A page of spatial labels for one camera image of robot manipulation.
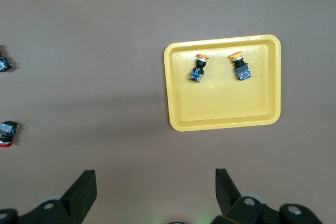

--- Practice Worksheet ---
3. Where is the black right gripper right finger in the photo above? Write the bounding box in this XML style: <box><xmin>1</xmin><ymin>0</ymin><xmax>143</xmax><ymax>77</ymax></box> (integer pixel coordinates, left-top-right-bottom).
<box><xmin>209</xmin><ymin>168</ymin><xmax>323</xmax><ymax>224</ymax></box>

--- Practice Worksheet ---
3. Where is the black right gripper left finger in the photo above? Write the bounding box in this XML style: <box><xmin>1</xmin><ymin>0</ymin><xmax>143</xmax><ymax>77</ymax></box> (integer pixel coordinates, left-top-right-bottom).
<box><xmin>0</xmin><ymin>169</ymin><xmax>98</xmax><ymax>224</ymax></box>

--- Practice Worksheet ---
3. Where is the yellow button red marked body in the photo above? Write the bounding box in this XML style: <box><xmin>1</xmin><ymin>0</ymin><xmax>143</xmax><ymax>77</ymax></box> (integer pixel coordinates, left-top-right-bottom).
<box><xmin>227</xmin><ymin>51</ymin><xmax>252</xmax><ymax>81</ymax></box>

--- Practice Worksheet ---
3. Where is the yellow button green marked body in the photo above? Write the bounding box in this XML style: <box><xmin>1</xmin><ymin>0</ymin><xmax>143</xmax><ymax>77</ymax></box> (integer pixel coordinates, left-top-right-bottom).
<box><xmin>188</xmin><ymin>53</ymin><xmax>210</xmax><ymax>83</ymax></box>

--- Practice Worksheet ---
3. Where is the red mushroom push button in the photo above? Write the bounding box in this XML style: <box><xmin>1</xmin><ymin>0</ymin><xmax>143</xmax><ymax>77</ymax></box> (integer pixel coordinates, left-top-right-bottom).
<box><xmin>0</xmin><ymin>45</ymin><xmax>13</xmax><ymax>73</ymax></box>
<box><xmin>0</xmin><ymin>120</ymin><xmax>19</xmax><ymax>148</ymax></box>

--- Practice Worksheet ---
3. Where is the yellow plastic tray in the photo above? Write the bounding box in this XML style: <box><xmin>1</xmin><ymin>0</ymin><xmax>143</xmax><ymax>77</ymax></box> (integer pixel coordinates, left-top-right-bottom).
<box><xmin>163</xmin><ymin>34</ymin><xmax>282</xmax><ymax>132</ymax></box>

